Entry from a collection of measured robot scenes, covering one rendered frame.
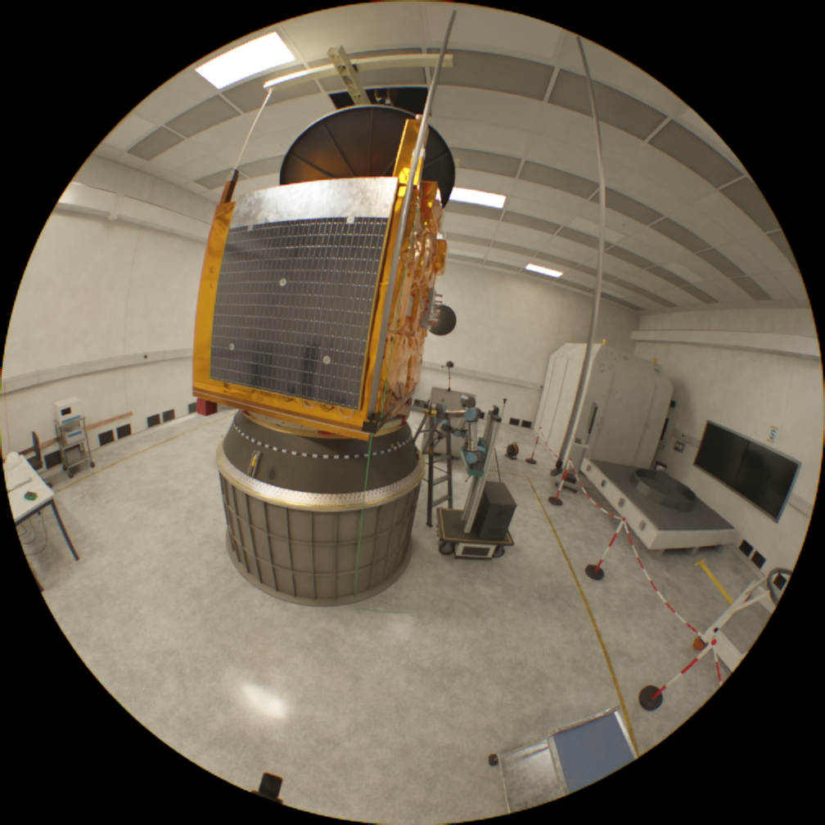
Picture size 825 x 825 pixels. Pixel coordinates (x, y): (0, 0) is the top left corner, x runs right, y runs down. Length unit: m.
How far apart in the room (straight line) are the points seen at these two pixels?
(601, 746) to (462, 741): 1.06
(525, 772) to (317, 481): 2.62
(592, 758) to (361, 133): 4.46
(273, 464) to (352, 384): 0.93
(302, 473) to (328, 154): 2.79
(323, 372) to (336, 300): 0.45
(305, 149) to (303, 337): 1.97
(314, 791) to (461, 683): 1.44
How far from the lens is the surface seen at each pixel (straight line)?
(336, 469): 2.21
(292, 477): 2.23
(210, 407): 2.71
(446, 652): 2.84
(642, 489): 6.43
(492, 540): 3.63
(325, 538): 2.41
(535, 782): 2.47
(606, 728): 2.00
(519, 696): 2.85
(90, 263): 6.21
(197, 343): 2.64
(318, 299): 1.85
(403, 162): 2.18
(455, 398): 6.00
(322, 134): 3.06
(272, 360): 2.02
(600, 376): 7.50
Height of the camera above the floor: 2.42
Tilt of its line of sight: 14 degrees down
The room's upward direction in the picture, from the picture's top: 10 degrees clockwise
